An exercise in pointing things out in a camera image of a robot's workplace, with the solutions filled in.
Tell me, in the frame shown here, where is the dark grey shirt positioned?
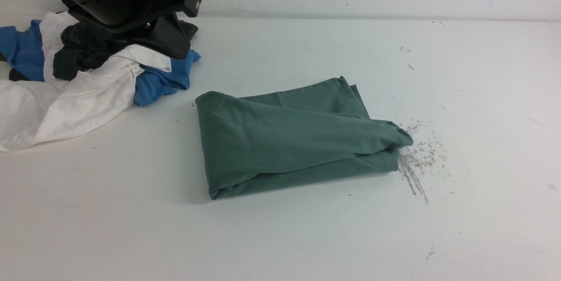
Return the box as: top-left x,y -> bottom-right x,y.
0,0 -> 199,82

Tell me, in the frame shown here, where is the blue shirt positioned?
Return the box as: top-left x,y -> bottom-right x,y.
0,19 -> 201,107

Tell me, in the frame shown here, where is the green long-sleeved shirt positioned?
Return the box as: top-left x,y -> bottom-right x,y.
195,77 -> 414,200

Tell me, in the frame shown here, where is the white shirt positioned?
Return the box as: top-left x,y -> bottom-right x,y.
0,12 -> 171,153

